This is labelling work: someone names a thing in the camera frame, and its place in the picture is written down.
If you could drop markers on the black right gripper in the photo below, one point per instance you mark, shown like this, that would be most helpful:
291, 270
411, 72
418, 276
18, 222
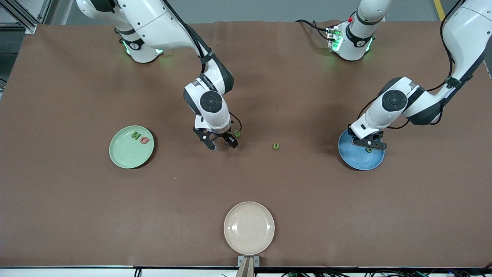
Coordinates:
226, 135

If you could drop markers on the red letter Q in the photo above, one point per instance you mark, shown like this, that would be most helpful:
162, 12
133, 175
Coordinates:
143, 141

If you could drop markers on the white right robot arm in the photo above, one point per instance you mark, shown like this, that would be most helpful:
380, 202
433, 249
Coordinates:
215, 122

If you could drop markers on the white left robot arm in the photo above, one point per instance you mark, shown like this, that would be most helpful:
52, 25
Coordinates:
380, 115

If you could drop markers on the blue plate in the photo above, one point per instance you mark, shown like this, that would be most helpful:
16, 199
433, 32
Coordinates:
359, 159

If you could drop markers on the beige plate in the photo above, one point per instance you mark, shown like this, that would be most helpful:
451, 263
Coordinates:
249, 228

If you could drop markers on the light green plate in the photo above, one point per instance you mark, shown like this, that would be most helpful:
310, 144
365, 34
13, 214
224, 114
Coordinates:
128, 156

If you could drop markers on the brown table cover sheet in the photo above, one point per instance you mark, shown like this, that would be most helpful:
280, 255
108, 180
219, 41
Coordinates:
77, 211

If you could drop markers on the grey metal mount bracket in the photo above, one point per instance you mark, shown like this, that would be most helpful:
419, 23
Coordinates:
257, 258

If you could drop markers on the aluminium camera mount beam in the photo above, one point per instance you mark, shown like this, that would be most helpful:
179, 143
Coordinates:
246, 270

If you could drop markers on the aluminium frame strut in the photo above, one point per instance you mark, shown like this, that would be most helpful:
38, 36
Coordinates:
19, 27

